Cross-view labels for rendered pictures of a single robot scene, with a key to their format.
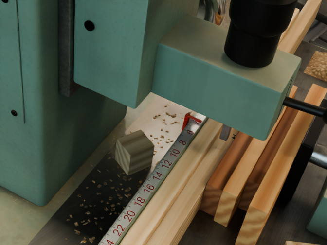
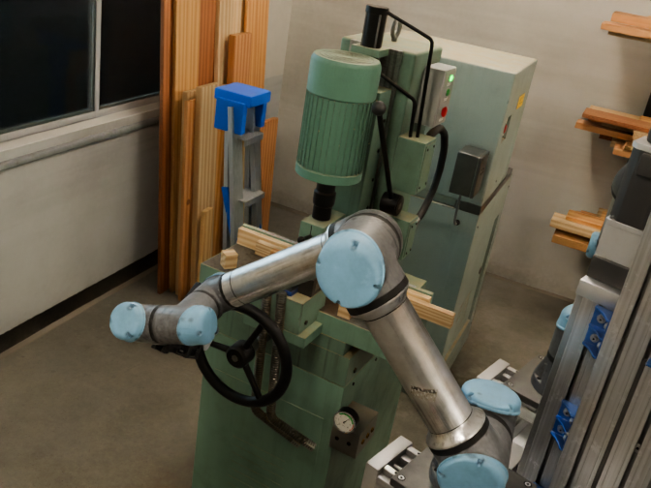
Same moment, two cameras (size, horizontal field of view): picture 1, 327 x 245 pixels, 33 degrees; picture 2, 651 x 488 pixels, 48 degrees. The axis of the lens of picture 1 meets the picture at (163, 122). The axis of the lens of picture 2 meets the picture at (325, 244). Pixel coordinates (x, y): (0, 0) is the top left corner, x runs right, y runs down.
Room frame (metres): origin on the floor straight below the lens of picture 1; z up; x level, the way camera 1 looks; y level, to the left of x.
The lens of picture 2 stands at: (0.59, -1.88, 1.83)
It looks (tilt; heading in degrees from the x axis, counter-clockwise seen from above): 25 degrees down; 93
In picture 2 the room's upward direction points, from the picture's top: 10 degrees clockwise
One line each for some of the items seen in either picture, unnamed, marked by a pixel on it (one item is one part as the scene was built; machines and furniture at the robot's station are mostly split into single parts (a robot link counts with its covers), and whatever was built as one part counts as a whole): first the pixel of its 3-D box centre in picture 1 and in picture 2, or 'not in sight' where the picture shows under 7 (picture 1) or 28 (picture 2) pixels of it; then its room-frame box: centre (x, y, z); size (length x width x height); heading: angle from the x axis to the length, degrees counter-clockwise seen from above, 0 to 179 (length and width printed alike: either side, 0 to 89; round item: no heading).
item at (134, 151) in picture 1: (134, 152); not in sight; (0.54, 0.03, 0.82); 0.04 x 0.04 x 0.04; 42
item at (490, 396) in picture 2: not in sight; (484, 417); (0.88, -0.70, 0.98); 0.13 x 0.12 x 0.14; 79
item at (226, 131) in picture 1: (228, 122); not in sight; (0.46, -0.07, 0.97); 0.01 x 0.01 x 0.05; 69
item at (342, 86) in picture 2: not in sight; (337, 117); (0.46, -0.07, 1.35); 0.18 x 0.18 x 0.31
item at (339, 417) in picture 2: not in sight; (346, 421); (0.63, -0.36, 0.65); 0.06 x 0.04 x 0.08; 159
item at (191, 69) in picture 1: (222, 79); (322, 230); (0.47, -0.06, 1.03); 0.14 x 0.07 x 0.09; 69
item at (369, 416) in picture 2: not in sight; (354, 429); (0.66, -0.30, 0.58); 0.12 x 0.08 x 0.08; 69
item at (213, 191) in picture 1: (244, 145); not in sight; (0.48, -0.10, 0.92); 0.20 x 0.02 x 0.05; 159
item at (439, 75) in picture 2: not in sight; (435, 94); (0.71, 0.18, 1.40); 0.10 x 0.06 x 0.16; 69
